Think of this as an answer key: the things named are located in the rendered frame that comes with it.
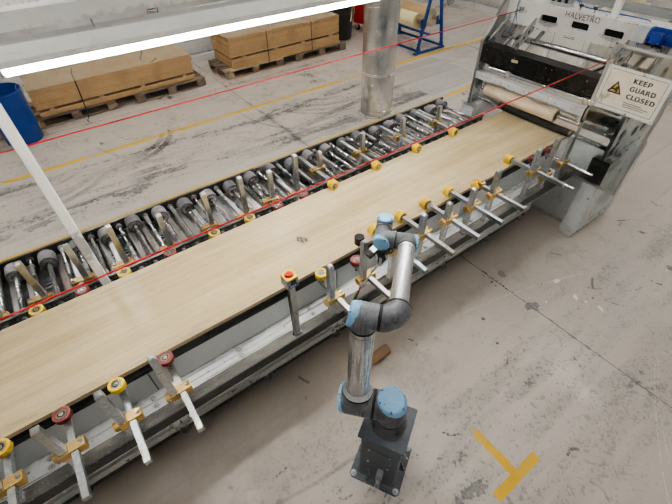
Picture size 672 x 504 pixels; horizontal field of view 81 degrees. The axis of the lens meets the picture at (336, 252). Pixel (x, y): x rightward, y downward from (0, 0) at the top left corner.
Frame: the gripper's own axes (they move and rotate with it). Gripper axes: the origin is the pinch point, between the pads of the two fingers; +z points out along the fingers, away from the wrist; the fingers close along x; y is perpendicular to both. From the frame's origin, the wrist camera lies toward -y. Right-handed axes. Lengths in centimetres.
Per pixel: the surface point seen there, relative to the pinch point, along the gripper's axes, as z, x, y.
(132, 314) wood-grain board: 11, 63, -132
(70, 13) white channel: -142, 37, -102
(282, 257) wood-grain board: 11, 51, -39
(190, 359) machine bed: 28, 28, -116
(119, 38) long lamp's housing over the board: -134, 35, -91
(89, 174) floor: 101, 410, -118
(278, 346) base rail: 31, 6, -71
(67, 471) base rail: 31, 7, -186
